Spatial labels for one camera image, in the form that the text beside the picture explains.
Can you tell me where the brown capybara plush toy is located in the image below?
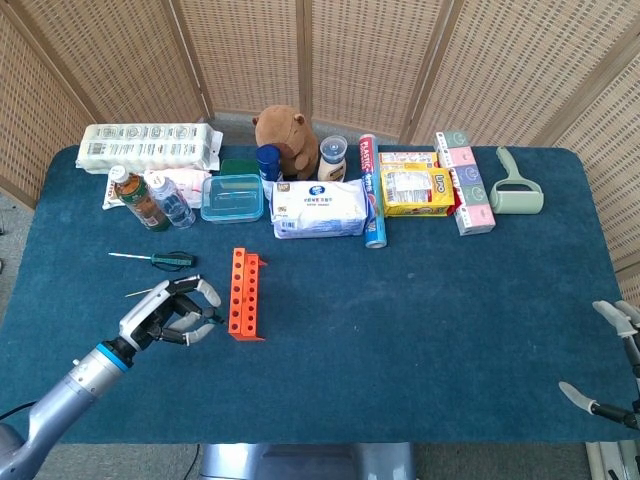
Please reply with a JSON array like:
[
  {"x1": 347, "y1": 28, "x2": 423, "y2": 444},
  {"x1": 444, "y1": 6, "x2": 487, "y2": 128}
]
[{"x1": 252, "y1": 105, "x2": 321, "y2": 181}]

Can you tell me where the blue plastic wrap roll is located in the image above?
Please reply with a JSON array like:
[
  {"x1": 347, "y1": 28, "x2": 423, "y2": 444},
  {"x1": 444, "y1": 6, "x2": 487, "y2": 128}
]
[{"x1": 357, "y1": 133, "x2": 389, "y2": 250}]

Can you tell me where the clear container blue lid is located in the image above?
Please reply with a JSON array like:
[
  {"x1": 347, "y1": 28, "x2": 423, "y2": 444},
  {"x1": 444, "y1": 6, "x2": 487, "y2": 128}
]
[{"x1": 200, "y1": 173, "x2": 265, "y2": 225}]

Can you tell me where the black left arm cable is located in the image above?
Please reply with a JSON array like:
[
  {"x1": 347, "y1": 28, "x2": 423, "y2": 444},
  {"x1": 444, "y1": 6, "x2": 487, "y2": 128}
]
[{"x1": 0, "y1": 399, "x2": 37, "y2": 421}]

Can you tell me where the cream bottle clear cap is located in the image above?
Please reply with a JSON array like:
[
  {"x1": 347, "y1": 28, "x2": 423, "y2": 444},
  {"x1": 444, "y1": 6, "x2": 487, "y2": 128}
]
[{"x1": 316, "y1": 135, "x2": 349, "y2": 183}]

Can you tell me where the green label tea bottle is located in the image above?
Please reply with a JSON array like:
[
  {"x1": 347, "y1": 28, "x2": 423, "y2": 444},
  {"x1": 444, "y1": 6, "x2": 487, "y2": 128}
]
[{"x1": 109, "y1": 165, "x2": 171, "y2": 233}]

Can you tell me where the pale green lint roller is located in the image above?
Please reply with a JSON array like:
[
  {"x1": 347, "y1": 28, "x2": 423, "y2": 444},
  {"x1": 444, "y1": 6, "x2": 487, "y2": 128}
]
[{"x1": 488, "y1": 145, "x2": 545, "y2": 216}]

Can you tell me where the clear water bottle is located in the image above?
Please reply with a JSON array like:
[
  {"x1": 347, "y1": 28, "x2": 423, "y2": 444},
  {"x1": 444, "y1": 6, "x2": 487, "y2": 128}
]
[{"x1": 149, "y1": 173, "x2": 197, "y2": 231}]

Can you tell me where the dark green box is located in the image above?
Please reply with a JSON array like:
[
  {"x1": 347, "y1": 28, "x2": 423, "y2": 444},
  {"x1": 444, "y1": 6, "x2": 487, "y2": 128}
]
[{"x1": 219, "y1": 158, "x2": 261, "y2": 177}]

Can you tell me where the long green-striped handle screwdriver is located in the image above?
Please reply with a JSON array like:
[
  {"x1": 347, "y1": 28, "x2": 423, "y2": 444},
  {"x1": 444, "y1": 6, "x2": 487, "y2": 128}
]
[{"x1": 108, "y1": 249, "x2": 199, "y2": 273}]

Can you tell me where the wicker folding screen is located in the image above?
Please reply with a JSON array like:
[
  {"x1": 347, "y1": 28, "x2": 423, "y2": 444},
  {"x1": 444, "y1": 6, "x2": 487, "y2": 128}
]
[{"x1": 0, "y1": 0, "x2": 640, "y2": 306}]

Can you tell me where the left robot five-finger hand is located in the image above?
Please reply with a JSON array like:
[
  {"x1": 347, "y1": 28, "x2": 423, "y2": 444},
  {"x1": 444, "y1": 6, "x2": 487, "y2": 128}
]
[{"x1": 118, "y1": 273, "x2": 224, "y2": 354}]

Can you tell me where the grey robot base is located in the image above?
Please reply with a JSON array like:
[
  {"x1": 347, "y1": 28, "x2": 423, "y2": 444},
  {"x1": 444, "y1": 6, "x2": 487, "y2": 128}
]
[{"x1": 198, "y1": 442, "x2": 417, "y2": 480}]

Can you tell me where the blue carpet table cover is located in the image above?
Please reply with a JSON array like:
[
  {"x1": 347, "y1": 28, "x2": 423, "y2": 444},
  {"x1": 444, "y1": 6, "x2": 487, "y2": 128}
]
[{"x1": 0, "y1": 144, "x2": 640, "y2": 446}]

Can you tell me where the white metal frame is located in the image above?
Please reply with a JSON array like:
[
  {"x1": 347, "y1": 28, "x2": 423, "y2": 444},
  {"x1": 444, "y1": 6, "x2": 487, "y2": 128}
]
[{"x1": 584, "y1": 439, "x2": 640, "y2": 480}]

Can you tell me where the white blue wipes pack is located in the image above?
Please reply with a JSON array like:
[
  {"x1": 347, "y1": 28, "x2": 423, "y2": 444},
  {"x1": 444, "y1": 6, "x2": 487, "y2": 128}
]
[{"x1": 270, "y1": 179, "x2": 374, "y2": 240}]

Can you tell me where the white pink snack bag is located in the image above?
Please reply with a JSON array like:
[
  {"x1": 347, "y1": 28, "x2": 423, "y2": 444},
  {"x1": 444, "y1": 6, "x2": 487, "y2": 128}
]
[{"x1": 101, "y1": 168, "x2": 213, "y2": 211}]

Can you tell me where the blue white spray can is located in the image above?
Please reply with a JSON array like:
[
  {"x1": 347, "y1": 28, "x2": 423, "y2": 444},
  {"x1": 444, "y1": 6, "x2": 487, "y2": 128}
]
[{"x1": 256, "y1": 144, "x2": 284, "y2": 184}]

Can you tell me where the yellow Lipo snack bag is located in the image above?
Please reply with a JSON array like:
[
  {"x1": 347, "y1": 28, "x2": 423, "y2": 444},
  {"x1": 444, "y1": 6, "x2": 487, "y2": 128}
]
[{"x1": 380, "y1": 167, "x2": 456, "y2": 218}]

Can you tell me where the orange screwdriver rack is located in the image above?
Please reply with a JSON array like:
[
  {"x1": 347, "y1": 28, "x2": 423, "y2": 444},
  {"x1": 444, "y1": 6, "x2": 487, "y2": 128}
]
[{"x1": 227, "y1": 247, "x2": 269, "y2": 343}]

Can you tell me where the red yellow cookie box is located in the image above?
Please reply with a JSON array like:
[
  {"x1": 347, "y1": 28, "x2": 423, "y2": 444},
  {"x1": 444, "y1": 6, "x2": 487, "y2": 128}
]
[{"x1": 378, "y1": 151, "x2": 462, "y2": 217}]

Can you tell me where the white toilet paper pack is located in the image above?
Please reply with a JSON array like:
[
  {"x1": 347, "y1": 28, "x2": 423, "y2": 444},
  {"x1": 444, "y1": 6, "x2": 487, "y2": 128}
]
[{"x1": 75, "y1": 122, "x2": 224, "y2": 175}]

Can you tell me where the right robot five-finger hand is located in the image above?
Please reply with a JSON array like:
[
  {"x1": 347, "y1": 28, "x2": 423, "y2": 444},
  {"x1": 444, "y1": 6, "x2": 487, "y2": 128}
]
[{"x1": 558, "y1": 299, "x2": 640, "y2": 431}]

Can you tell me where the pastel tissue box pack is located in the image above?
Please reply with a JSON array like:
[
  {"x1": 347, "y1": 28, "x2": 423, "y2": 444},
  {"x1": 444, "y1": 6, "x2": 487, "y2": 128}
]
[{"x1": 432, "y1": 130, "x2": 497, "y2": 237}]

